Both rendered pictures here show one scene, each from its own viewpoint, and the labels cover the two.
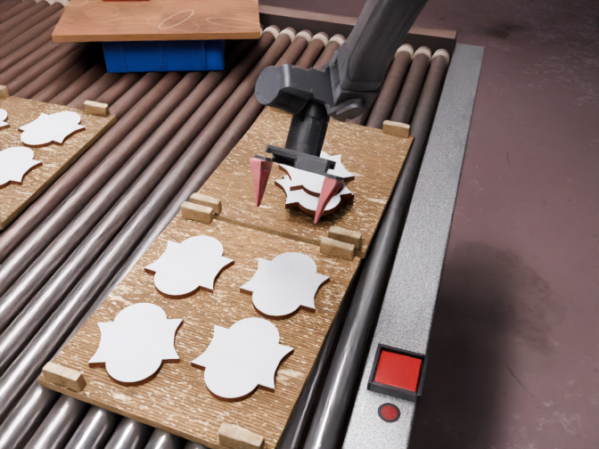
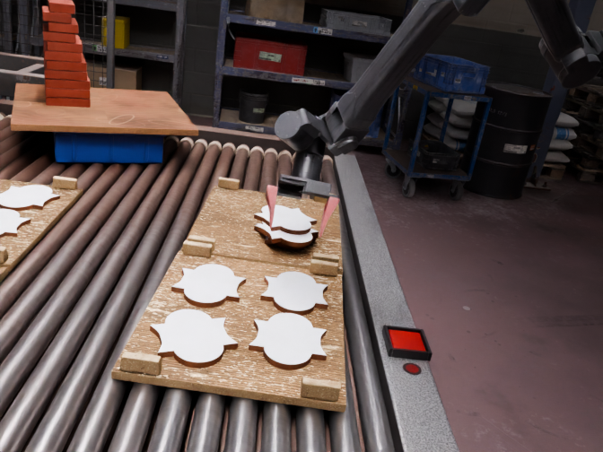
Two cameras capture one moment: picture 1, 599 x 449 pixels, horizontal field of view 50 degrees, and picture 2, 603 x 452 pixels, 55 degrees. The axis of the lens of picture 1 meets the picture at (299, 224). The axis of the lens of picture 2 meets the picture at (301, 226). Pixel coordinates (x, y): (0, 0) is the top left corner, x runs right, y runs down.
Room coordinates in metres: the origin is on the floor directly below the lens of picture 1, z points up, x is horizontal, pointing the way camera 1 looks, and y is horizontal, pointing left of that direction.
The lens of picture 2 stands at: (-0.18, 0.37, 1.50)
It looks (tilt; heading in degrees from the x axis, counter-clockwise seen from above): 23 degrees down; 339
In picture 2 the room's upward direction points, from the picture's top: 9 degrees clockwise
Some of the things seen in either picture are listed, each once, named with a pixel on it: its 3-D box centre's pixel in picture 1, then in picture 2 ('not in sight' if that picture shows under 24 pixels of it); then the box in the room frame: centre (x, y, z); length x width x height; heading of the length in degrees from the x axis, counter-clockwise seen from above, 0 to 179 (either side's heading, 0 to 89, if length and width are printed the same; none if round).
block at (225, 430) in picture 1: (241, 439); (320, 388); (0.45, 0.07, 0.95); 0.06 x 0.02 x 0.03; 70
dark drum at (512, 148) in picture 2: not in sight; (502, 139); (3.93, -2.89, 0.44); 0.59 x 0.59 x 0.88
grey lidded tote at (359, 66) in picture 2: not in sight; (370, 69); (5.03, -2.04, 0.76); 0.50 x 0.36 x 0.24; 84
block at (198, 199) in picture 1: (205, 203); (201, 243); (0.93, 0.17, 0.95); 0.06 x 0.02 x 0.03; 71
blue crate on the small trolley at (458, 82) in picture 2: not in sight; (450, 73); (3.87, -2.19, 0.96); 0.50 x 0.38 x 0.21; 3
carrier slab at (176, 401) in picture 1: (216, 314); (247, 317); (0.68, 0.13, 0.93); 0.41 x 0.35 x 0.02; 160
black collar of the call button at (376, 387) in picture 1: (397, 371); (406, 342); (0.58, -0.15, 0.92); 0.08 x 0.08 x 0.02; 74
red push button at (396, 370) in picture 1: (397, 372); (406, 343); (0.58, -0.15, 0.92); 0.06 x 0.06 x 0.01; 74
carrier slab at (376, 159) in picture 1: (308, 171); (269, 225); (1.07, -0.02, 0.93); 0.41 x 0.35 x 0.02; 161
